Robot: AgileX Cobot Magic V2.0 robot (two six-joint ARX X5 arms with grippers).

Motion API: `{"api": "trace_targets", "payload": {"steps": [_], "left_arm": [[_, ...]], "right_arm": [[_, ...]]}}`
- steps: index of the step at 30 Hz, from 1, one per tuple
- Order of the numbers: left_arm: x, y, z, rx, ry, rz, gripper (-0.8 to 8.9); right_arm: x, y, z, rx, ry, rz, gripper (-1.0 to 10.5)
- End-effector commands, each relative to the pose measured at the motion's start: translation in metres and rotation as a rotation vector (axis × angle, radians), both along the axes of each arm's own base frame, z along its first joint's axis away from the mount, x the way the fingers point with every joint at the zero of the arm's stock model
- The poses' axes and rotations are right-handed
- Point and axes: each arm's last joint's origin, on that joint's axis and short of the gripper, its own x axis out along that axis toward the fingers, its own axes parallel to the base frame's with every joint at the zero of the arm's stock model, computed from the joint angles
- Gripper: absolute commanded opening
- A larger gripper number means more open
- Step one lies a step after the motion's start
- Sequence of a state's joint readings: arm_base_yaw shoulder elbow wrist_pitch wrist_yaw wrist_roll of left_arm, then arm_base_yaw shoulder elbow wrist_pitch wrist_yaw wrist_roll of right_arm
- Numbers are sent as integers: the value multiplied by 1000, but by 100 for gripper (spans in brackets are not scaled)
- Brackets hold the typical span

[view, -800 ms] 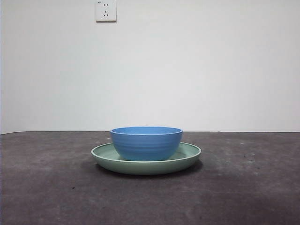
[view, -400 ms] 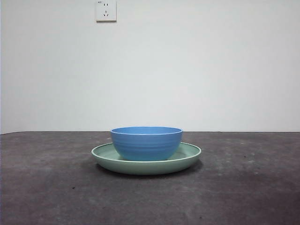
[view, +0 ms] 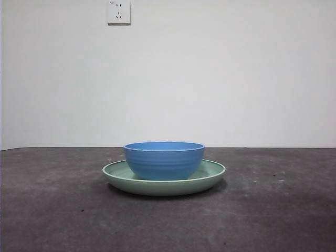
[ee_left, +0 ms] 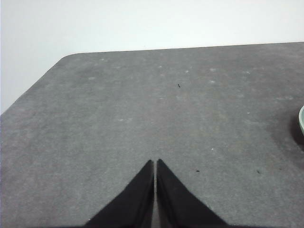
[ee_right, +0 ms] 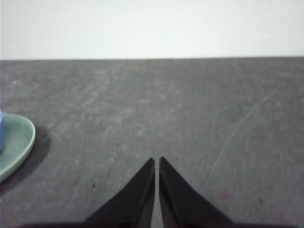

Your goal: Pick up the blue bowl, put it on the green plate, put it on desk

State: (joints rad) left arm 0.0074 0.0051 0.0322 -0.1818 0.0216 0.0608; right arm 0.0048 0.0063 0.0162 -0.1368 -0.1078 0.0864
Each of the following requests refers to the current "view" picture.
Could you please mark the blue bowl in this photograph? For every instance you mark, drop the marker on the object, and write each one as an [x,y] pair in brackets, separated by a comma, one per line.
[164,162]

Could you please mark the green plate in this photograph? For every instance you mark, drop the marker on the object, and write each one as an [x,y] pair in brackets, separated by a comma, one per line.
[162,187]

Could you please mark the white wall socket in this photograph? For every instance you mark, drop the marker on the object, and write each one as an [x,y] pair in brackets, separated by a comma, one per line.
[119,13]

